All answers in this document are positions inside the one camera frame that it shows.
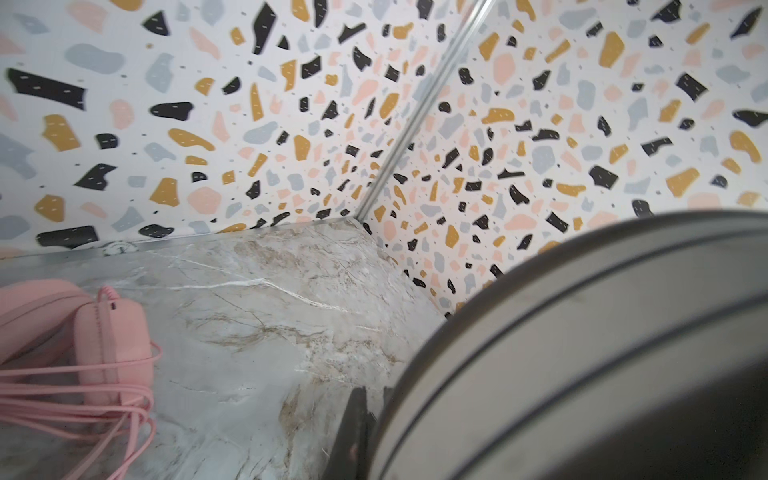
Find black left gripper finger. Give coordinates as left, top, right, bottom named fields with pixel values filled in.
left=321, top=387, right=369, bottom=480

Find pink headphone cable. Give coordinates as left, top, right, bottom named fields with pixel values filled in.
left=0, top=284, right=164, bottom=480

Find white black headphones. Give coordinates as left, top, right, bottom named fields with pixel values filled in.
left=367, top=211, right=767, bottom=479

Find pink headphones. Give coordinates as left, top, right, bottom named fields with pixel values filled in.
left=1, top=279, right=156, bottom=407

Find aluminium corner post right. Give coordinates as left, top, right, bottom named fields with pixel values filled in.
left=354, top=0, right=495, bottom=225

